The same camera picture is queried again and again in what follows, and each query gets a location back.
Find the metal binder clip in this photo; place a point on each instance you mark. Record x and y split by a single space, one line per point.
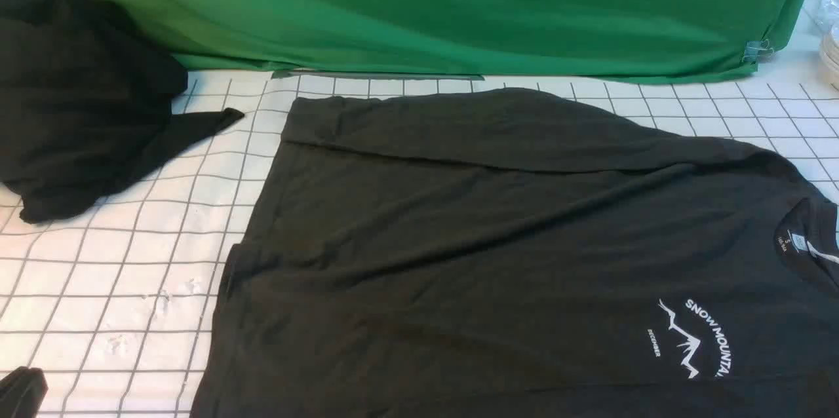
757 51

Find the black gripper tip corner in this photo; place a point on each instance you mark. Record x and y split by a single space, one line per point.
22 392

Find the green backdrop cloth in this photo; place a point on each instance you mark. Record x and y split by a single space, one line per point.
651 42

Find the dark gray long-sleeved shirt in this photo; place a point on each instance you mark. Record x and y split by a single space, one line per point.
515 254

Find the black cloth pile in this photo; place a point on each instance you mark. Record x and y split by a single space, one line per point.
86 105

